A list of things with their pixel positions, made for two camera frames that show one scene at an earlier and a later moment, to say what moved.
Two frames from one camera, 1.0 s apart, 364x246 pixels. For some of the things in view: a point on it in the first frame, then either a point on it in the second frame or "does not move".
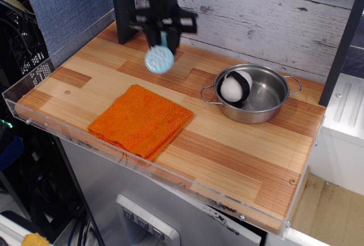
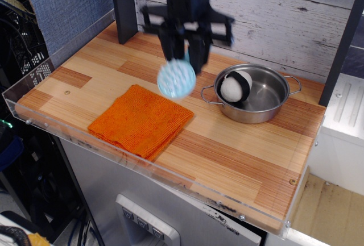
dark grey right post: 346,42 does not move
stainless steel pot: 270,90 does not move
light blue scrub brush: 160,59 → 176,79
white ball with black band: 234,87 does not move
